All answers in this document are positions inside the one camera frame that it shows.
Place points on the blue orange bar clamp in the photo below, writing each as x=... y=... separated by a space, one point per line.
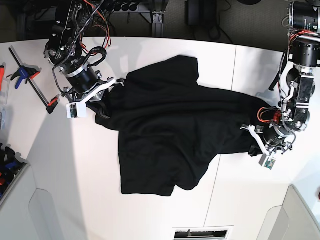
x=27 y=74

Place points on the white chair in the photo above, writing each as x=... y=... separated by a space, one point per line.
x=293 y=220
x=43 y=213

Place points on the black t-shirt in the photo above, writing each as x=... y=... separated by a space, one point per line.
x=170 y=128

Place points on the left white chair back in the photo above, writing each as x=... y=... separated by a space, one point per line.
x=43 y=213

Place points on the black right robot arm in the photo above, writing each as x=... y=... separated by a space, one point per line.
x=66 y=52

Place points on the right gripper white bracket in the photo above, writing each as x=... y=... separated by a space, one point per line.
x=88 y=88

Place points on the orange handled tool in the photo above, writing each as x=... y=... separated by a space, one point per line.
x=2 y=73

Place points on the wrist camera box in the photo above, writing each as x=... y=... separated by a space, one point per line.
x=76 y=110
x=267 y=161

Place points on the clear plastic organizer box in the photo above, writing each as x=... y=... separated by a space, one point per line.
x=4 y=95

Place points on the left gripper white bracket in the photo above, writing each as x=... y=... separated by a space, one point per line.
x=269 y=139

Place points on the grey bin of clamps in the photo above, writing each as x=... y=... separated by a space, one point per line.
x=11 y=164

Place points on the black power adapter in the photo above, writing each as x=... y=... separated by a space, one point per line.
x=200 y=12

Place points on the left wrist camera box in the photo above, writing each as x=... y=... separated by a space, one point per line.
x=267 y=161

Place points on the aluminium frame post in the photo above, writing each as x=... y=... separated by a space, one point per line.
x=156 y=20

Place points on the right white chair back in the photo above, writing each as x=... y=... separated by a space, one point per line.
x=293 y=220

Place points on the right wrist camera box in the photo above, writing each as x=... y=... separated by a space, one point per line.
x=76 y=110

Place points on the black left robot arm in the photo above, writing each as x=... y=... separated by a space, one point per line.
x=295 y=81

